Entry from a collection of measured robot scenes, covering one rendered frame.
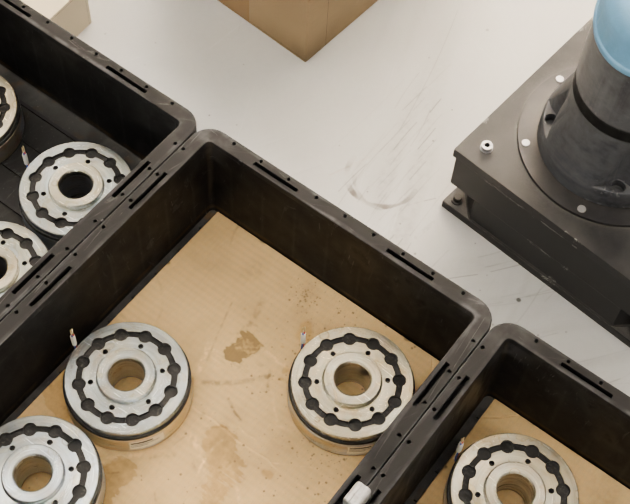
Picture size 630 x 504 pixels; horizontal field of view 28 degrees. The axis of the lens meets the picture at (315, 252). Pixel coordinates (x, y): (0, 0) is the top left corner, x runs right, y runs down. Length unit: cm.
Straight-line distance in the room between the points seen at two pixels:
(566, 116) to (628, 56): 13
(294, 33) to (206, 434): 53
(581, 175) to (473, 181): 11
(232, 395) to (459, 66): 54
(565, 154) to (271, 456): 41
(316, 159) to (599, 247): 32
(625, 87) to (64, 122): 51
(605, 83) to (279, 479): 44
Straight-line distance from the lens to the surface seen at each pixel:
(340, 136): 135
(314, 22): 138
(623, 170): 120
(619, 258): 120
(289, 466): 103
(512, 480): 102
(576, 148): 119
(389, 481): 92
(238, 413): 105
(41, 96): 124
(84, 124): 121
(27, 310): 99
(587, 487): 105
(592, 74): 113
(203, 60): 142
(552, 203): 122
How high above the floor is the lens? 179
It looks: 59 degrees down
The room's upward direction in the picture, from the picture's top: 4 degrees clockwise
